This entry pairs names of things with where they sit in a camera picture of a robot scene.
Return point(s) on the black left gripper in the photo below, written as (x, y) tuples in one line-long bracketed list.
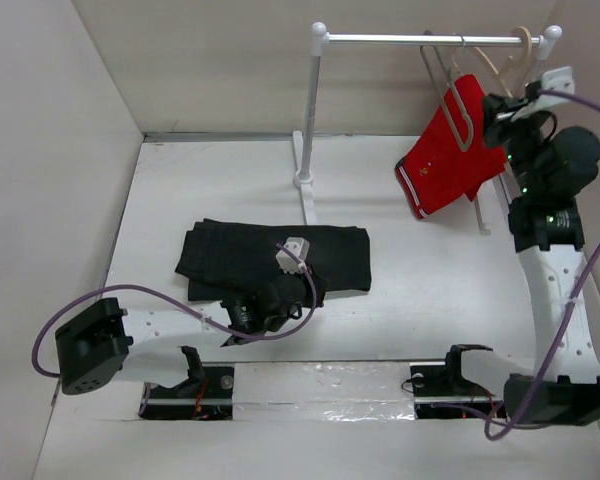
[(307, 301)]

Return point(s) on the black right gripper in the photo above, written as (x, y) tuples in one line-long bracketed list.
[(497, 115)]

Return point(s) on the black trousers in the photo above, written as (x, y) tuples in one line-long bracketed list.
[(224, 258)]

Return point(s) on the grey trouser hanger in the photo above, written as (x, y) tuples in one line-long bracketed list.
[(463, 142)]

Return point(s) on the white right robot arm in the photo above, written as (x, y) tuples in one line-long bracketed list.
[(563, 387)]

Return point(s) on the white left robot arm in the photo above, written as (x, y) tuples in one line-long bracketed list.
[(106, 343)]

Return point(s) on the red shorts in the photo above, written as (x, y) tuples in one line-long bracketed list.
[(435, 172)]

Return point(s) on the white metal clothes rack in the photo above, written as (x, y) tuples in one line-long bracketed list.
[(539, 48)]

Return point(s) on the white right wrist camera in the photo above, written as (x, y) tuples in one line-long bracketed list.
[(553, 87)]

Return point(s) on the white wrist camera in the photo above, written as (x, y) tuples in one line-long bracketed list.
[(553, 87), (292, 254)]

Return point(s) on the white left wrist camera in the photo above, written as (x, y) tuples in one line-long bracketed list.
[(292, 254)]

